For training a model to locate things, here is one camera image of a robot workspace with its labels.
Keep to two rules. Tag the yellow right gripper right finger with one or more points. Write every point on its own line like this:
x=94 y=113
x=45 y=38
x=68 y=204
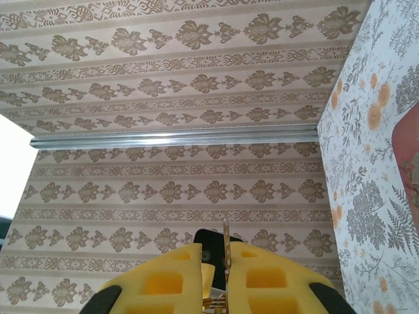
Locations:
x=281 y=288

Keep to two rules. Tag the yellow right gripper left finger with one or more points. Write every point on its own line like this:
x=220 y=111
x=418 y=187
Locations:
x=147 y=288

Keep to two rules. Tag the small gold key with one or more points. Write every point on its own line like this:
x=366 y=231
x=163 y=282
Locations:
x=227 y=242

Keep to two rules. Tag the small black padlock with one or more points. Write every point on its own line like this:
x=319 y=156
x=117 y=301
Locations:
x=212 y=245

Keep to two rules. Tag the pink fairy picture book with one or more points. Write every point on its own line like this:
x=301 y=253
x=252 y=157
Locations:
x=409 y=147

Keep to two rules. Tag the aluminium frame corner post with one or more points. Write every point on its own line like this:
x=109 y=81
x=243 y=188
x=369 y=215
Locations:
x=163 y=139

